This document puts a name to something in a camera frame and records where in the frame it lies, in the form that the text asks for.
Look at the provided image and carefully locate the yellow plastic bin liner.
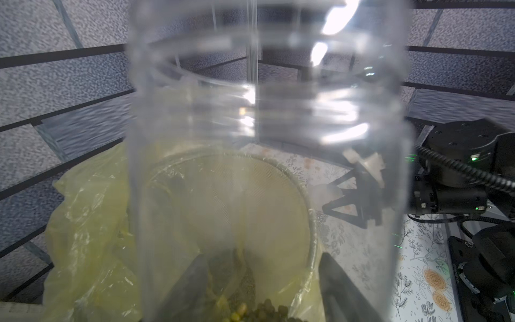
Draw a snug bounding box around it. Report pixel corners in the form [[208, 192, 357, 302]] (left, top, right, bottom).
[[43, 143, 325, 321]]

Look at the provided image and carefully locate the short frosted plastic cup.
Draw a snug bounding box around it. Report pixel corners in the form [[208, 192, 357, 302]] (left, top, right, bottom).
[[126, 1, 413, 321]]

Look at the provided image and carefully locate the black corrugated cable conduit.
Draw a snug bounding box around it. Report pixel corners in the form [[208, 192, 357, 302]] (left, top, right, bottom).
[[416, 144, 515, 194]]

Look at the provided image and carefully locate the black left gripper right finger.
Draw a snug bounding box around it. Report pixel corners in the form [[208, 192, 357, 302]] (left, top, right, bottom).
[[319, 252, 382, 322]]

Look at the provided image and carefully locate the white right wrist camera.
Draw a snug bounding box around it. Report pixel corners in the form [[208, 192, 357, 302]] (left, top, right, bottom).
[[343, 148, 386, 189]]

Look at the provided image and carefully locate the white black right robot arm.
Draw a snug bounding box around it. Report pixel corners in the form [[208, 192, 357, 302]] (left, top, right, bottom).
[[393, 119, 514, 321]]

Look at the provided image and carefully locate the grey mesh waste bin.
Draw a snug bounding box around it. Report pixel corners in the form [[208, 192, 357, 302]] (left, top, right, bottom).
[[135, 149, 317, 309]]

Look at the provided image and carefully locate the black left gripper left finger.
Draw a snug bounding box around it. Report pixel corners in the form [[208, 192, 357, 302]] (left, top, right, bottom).
[[154, 255, 209, 321]]

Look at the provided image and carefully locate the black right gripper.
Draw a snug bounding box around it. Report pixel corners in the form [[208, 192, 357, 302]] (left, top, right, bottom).
[[322, 177, 488, 229]]

